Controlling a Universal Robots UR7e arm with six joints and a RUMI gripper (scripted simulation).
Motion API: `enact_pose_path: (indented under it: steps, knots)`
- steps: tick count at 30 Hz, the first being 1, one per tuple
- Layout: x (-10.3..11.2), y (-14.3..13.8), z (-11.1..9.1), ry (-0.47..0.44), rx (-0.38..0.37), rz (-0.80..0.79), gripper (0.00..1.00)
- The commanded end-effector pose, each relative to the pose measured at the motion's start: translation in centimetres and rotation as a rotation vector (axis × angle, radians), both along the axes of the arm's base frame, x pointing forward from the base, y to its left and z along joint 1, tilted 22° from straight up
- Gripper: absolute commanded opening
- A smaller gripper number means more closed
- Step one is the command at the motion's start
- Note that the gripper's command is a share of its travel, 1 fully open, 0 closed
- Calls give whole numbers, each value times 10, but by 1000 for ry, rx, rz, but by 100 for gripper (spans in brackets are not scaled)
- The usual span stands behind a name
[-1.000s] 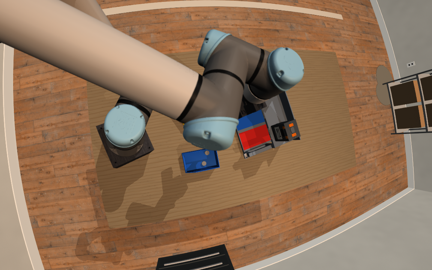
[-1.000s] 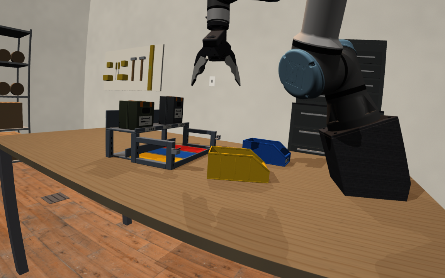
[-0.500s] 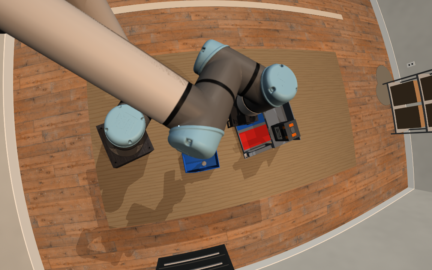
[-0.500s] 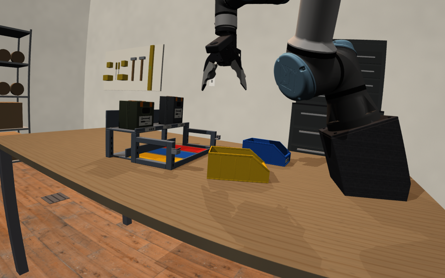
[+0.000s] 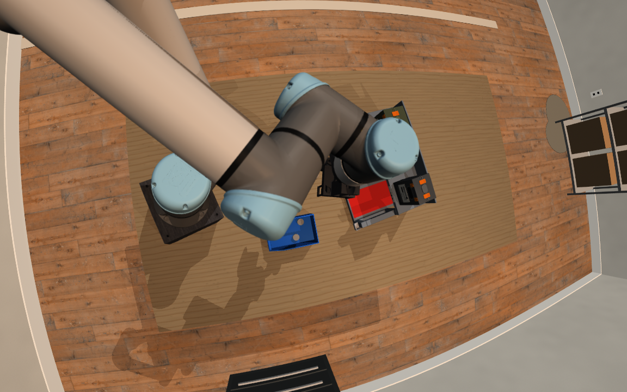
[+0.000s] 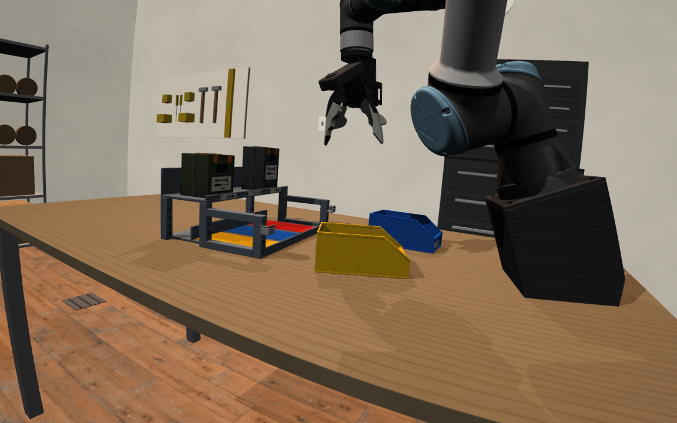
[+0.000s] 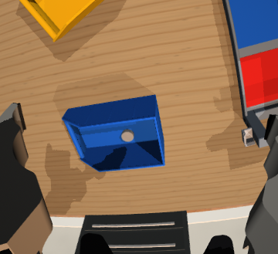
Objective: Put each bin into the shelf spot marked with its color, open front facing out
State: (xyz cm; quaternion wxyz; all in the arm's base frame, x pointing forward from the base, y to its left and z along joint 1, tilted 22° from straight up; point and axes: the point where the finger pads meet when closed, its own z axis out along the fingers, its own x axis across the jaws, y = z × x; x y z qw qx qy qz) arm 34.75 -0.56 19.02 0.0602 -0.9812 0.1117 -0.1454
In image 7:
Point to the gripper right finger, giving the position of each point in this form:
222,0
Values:
262,224

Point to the blue bin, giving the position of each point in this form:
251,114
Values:
102,147

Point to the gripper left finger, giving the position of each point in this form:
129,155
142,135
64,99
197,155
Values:
25,224

